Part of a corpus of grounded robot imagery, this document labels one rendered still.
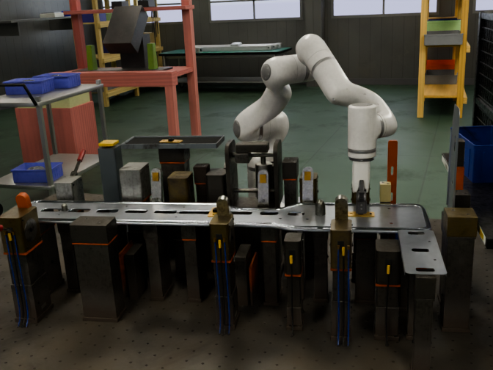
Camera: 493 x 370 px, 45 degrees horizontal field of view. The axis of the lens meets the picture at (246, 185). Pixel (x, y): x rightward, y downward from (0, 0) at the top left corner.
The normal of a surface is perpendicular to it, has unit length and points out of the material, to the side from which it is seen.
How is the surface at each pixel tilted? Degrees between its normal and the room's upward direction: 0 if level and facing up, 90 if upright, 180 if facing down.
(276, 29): 90
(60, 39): 90
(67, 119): 90
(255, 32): 90
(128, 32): 48
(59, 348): 0
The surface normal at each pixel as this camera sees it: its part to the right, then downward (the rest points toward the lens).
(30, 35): 0.94, 0.06
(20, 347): -0.05, -0.95
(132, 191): -0.18, 0.30
